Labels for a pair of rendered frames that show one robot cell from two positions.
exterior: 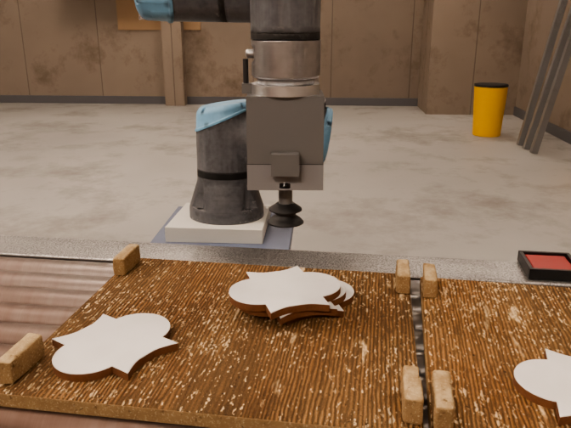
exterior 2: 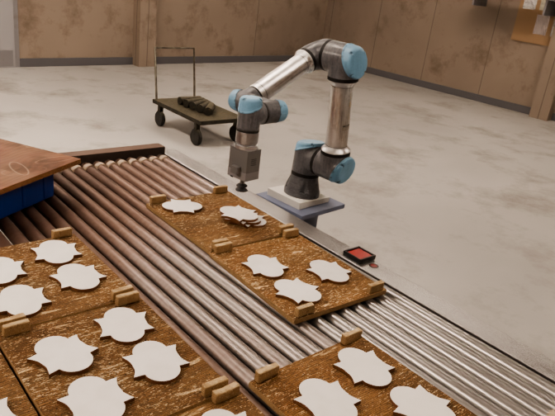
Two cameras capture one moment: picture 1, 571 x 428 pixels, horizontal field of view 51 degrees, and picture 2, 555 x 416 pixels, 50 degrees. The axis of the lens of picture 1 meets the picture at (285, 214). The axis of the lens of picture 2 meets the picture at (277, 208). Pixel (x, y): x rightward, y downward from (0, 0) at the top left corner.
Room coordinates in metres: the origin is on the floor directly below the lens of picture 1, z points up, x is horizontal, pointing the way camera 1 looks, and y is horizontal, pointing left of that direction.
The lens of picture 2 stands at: (-0.71, -1.28, 1.76)
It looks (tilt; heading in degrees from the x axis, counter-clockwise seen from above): 22 degrees down; 39
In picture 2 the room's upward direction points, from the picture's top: 8 degrees clockwise
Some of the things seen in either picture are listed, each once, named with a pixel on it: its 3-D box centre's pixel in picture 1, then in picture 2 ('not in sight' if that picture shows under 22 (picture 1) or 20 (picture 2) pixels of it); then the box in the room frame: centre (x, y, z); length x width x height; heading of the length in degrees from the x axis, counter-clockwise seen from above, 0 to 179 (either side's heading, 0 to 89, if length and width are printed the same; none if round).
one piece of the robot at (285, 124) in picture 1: (282, 135); (241, 160); (0.66, 0.00, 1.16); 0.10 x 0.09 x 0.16; 179
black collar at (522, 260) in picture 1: (549, 265); (359, 254); (0.84, -0.40, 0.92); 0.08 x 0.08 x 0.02; 82
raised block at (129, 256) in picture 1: (127, 259); (220, 189); (0.80, 0.23, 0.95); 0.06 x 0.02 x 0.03; 171
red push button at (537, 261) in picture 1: (549, 266); (358, 255); (0.84, -0.40, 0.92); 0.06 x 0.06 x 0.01; 82
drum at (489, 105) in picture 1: (489, 109); not in sight; (6.91, -2.33, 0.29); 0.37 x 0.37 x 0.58
